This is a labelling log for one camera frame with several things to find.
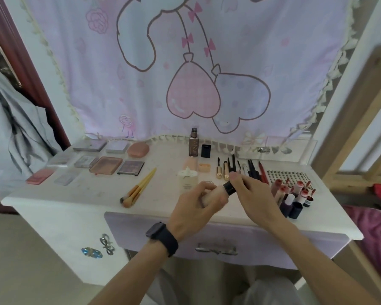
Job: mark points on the wooden bed frame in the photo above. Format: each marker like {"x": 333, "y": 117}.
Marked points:
{"x": 346, "y": 123}

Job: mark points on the purple drawer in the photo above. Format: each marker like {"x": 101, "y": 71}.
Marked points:
{"x": 130, "y": 231}

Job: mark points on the clear square palette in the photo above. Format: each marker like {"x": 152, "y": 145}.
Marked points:
{"x": 67, "y": 178}

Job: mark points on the red makeup pencil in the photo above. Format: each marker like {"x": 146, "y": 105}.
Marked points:
{"x": 263, "y": 171}

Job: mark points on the dark red wooden door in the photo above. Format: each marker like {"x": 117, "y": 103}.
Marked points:
{"x": 28, "y": 76}

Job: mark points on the long black makeup pencil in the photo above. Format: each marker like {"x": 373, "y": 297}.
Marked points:
{"x": 233, "y": 163}

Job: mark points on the false eyelash tray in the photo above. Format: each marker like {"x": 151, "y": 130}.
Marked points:
{"x": 289, "y": 175}

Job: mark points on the small pale tube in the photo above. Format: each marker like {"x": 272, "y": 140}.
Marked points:
{"x": 302, "y": 196}

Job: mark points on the white dressing table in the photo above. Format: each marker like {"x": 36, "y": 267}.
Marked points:
{"x": 66, "y": 200}

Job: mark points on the person's right forearm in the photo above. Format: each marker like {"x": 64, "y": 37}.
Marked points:
{"x": 330, "y": 266}

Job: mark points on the peach pump bottle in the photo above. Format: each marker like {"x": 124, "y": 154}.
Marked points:
{"x": 190, "y": 164}

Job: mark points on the beige tube black cap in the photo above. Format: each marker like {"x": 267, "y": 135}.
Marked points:
{"x": 279, "y": 196}

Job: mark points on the dark square foundation bottle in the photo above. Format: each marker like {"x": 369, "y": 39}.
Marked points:
{"x": 193, "y": 147}

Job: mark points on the blue shiny cabinet sticker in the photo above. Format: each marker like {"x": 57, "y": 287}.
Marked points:
{"x": 92, "y": 253}

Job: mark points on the white hanging garment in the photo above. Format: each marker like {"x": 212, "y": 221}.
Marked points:
{"x": 16, "y": 149}

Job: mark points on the black square bottle cap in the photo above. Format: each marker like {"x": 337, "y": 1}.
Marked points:
{"x": 206, "y": 151}

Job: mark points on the purple bed sheet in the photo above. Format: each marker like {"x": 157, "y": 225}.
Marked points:
{"x": 377, "y": 231}

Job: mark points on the navy cosmetic tube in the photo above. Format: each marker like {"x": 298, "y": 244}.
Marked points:
{"x": 285, "y": 208}

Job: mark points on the pink cartoon cloth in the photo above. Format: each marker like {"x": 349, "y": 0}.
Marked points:
{"x": 82, "y": 92}

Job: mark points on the white round pump bottle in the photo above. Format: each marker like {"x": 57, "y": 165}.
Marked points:
{"x": 187, "y": 181}

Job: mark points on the dark pencil pink tip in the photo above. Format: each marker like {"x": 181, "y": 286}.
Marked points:
{"x": 257, "y": 174}

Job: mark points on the pink blush compact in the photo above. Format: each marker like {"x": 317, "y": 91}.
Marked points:
{"x": 39, "y": 176}

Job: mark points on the pink rounded compact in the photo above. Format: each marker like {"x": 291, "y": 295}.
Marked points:
{"x": 138, "y": 150}

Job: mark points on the gold cap mascara wand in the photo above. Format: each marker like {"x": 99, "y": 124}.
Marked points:
{"x": 219, "y": 174}

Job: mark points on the person's right hand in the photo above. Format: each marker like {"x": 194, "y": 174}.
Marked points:
{"x": 263, "y": 206}

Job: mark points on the small orange sponge holder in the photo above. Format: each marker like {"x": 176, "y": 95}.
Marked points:
{"x": 204, "y": 168}

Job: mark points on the silver square palette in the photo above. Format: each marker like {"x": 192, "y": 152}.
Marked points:
{"x": 85, "y": 161}

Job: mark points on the brown blush palette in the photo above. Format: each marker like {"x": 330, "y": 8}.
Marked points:
{"x": 105, "y": 165}

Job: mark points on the person's left hand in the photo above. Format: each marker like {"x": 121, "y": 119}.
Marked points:
{"x": 190, "y": 215}

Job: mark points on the small grey square palette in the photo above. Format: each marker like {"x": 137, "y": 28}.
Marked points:
{"x": 117, "y": 147}

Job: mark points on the short black makeup pencil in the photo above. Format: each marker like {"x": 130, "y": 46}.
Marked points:
{"x": 251, "y": 169}

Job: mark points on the black smartwatch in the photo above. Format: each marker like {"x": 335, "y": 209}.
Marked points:
{"x": 165, "y": 239}

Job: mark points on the silver oval metal fitting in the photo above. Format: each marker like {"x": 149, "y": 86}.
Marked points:
{"x": 263, "y": 149}
{"x": 285, "y": 151}

